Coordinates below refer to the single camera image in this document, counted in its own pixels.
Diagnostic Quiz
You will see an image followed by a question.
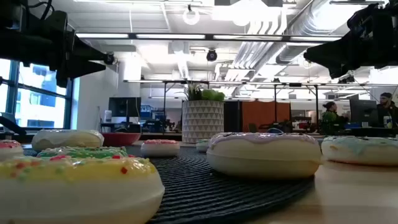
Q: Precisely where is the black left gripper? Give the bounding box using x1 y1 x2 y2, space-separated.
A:
49 29 107 89

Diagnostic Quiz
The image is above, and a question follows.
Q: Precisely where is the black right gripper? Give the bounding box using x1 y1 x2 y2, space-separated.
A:
303 2 398 79

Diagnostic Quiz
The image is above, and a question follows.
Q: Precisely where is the pale yellow glazed donut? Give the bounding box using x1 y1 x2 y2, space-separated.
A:
31 129 105 152

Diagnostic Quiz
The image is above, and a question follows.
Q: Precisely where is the green frosted sprinkled donut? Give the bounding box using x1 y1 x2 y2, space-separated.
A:
36 146 129 160

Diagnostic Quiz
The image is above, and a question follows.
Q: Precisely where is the light blue frosted donut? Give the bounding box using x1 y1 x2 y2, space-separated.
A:
321 135 398 167

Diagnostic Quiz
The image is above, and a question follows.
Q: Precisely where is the pink frosted sprinkled donut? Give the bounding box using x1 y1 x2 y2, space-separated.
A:
0 139 25 162
140 139 180 157

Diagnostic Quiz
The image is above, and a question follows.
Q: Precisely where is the lilac frosted donut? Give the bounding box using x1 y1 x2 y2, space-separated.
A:
206 132 323 180

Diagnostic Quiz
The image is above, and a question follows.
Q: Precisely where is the yellow frosted sprinkled donut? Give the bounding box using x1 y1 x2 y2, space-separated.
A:
0 155 165 224

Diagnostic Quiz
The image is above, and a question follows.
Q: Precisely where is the person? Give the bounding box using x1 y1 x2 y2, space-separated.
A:
376 91 398 129
322 101 349 125

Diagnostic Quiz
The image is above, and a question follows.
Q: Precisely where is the dark desk monitor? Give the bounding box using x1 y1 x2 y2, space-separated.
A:
349 99 379 124

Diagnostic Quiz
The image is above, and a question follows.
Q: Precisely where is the black computer monitor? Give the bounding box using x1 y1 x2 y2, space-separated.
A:
108 96 142 118

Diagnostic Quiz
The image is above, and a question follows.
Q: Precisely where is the red plate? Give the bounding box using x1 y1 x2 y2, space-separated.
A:
101 132 142 147

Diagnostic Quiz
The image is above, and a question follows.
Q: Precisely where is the orange partition panel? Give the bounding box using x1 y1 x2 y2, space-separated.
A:
241 101 292 133

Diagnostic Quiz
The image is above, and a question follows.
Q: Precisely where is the black slanted stand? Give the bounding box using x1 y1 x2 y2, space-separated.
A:
0 112 28 136

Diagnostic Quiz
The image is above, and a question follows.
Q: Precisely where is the black cabinet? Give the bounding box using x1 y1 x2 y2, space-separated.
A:
223 100 243 134

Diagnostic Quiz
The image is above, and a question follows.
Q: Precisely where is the black beam with light strips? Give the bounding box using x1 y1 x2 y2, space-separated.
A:
76 32 343 43

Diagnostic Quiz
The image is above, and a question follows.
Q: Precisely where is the green plant in planter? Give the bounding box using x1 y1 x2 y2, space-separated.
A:
183 81 225 102

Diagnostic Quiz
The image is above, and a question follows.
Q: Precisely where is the white triangle patterned planter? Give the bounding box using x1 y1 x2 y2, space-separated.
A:
182 100 224 144

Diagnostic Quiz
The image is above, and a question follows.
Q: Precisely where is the dark round woven placemat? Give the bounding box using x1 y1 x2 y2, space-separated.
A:
23 144 315 224

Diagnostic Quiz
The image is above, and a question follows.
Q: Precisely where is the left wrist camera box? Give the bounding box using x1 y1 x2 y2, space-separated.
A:
46 11 68 32

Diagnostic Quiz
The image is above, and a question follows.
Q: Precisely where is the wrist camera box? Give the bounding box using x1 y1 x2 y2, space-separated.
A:
46 11 68 32
347 3 379 30

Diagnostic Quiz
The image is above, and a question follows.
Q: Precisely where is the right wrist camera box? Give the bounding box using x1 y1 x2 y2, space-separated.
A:
347 3 379 30

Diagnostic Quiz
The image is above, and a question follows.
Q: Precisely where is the blue window frame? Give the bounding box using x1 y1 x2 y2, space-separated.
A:
0 60 74 130

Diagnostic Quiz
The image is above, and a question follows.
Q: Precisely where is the black metal shelf frame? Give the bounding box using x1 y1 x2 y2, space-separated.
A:
124 79 321 125

